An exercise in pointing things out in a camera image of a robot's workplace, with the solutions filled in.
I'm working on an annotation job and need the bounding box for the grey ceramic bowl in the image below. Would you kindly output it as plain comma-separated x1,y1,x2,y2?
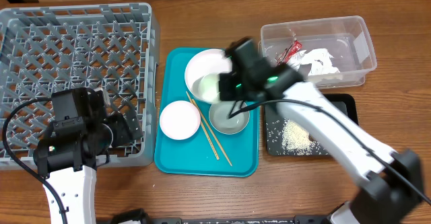
209,102,250,135

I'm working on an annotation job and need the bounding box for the red snack wrapper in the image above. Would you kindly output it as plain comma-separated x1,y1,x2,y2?
276,40,302,65

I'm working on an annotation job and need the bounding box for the pile of white rice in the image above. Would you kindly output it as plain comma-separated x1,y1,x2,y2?
265,118,325,156

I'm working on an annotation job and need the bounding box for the white napkin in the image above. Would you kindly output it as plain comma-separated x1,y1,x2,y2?
288,48,340,76

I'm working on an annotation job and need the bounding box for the white paper cup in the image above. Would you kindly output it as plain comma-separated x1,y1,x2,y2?
198,73,220,104

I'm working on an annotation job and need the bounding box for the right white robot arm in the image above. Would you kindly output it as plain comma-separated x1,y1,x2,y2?
218,38,430,223

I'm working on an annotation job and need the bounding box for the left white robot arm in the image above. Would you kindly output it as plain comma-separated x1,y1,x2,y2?
34,87,143,223

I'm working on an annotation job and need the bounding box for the black waste tray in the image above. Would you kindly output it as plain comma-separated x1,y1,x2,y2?
264,94,358,156

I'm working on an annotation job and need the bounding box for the large white plate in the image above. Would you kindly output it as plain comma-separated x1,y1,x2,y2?
185,48,232,102

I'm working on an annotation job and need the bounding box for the right wooden chopstick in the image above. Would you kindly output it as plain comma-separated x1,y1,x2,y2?
191,99,233,167

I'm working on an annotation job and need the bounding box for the wooden chopstick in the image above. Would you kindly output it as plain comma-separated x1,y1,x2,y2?
186,91,220,160
191,99,233,167

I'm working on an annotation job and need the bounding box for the small pink-rimmed saucer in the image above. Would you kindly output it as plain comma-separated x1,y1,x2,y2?
160,100,201,140

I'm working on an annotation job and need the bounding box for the left wooden chopstick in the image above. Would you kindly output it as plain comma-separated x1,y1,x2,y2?
186,91,220,160

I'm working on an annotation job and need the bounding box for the teal serving tray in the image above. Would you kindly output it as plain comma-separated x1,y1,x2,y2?
154,47,260,178

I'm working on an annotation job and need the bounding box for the grey plastic dish rack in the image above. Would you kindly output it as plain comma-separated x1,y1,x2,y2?
1,3,160,167

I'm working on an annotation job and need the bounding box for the clear plastic bin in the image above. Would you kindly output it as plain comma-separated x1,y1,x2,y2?
259,15,377,89

